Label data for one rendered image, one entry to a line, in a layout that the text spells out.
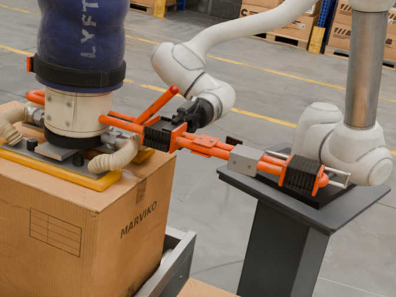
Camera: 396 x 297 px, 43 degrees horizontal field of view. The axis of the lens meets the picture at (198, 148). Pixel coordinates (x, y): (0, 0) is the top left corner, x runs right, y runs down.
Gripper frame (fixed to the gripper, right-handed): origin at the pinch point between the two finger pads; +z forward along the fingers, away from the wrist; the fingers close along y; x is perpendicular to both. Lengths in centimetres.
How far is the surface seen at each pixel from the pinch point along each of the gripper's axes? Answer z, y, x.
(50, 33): 10.3, -20.6, 28.7
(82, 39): 8.4, -20.7, 21.4
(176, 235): -30, 49, 5
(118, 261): 11.5, 33.3, 5.4
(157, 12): -696, 108, 324
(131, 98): -294, 112, 158
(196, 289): -13, 54, -10
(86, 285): 22.5, 34.3, 7.8
